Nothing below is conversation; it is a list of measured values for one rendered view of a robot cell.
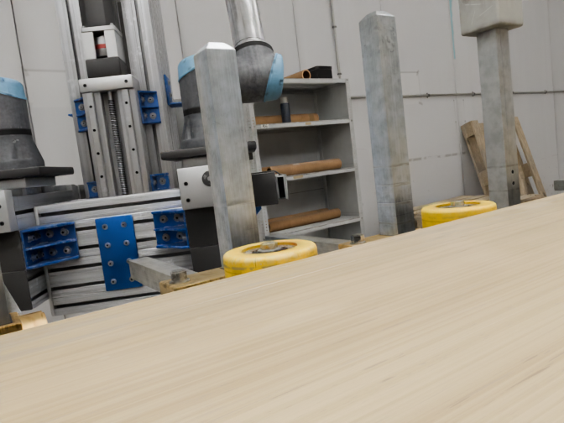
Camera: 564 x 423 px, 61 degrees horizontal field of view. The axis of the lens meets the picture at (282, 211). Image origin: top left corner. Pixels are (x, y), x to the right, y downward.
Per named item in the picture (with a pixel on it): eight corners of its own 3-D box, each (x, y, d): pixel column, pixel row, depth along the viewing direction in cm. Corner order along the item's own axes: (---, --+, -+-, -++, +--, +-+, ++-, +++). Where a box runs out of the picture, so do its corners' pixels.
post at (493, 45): (493, 298, 84) (471, 34, 80) (509, 291, 87) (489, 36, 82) (517, 302, 80) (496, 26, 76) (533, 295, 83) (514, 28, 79)
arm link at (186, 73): (182, 114, 126) (174, 62, 125) (232, 109, 129) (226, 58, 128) (181, 107, 115) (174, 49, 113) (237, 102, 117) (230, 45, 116)
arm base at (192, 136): (185, 153, 129) (180, 115, 129) (241, 146, 130) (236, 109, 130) (177, 150, 114) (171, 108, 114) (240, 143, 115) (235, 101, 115)
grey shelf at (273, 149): (242, 302, 358) (214, 91, 343) (333, 274, 408) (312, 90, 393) (274, 313, 321) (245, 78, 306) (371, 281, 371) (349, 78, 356)
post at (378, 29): (392, 353, 70) (357, 16, 66) (409, 346, 72) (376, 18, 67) (410, 360, 67) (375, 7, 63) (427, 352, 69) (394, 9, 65)
